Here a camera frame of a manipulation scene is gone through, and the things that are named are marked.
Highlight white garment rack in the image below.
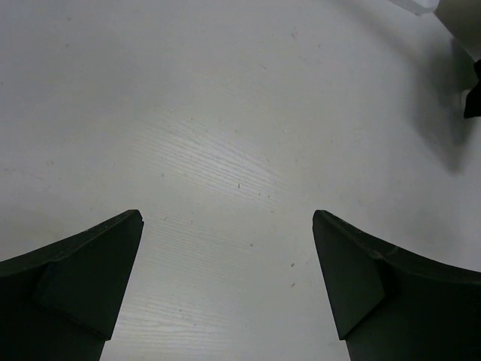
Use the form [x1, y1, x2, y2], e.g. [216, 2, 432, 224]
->
[389, 0, 440, 16]

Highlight black trousers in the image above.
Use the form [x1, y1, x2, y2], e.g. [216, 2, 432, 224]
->
[463, 59, 481, 119]

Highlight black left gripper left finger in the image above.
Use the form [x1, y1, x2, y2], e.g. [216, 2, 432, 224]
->
[1, 210, 144, 360]

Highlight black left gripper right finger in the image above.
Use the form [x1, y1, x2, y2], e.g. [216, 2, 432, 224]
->
[313, 210, 480, 360]

